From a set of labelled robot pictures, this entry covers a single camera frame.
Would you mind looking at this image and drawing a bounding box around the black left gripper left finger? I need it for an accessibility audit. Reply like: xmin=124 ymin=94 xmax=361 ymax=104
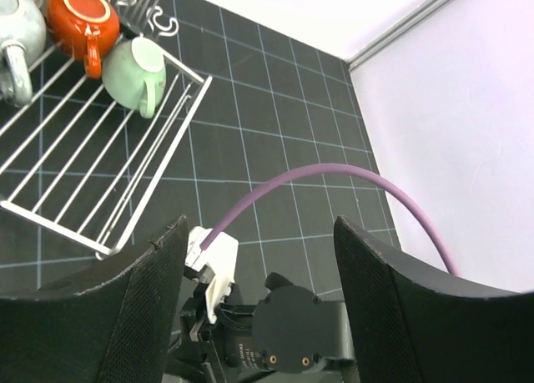
xmin=1 ymin=215 xmax=189 ymax=382

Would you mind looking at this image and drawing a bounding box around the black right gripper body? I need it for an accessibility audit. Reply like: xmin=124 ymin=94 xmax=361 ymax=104
xmin=164 ymin=273 xmax=360 ymax=382

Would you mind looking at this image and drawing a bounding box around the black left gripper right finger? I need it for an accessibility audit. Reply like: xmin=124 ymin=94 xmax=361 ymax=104
xmin=334 ymin=217 xmax=533 ymax=382

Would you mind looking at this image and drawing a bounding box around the mint green mug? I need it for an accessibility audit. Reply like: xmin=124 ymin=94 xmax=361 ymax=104
xmin=102 ymin=37 xmax=166 ymax=118

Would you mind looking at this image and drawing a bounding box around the orange glazed ceramic mug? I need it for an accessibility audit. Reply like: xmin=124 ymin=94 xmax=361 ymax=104
xmin=44 ymin=0 xmax=120 ymax=78

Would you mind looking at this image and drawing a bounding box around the grey ceramic mug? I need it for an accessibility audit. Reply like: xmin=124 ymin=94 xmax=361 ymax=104
xmin=1 ymin=0 xmax=47 ymax=107

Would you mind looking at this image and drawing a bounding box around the grey metal dish rack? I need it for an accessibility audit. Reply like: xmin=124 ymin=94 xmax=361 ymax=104
xmin=0 ymin=0 xmax=214 ymax=261

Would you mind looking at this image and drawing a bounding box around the grey rack hook back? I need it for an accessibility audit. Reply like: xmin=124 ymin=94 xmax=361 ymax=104
xmin=108 ymin=0 xmax=179 ymax=42

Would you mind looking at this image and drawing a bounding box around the black grid mat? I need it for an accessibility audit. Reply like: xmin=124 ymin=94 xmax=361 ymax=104
xmin=0 ymin=0 xmax=404 ymax=300

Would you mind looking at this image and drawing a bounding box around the aluminium frame post right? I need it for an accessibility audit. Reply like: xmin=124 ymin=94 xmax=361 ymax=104
xmin=348 ymin=0 xmax=454 ymax=72

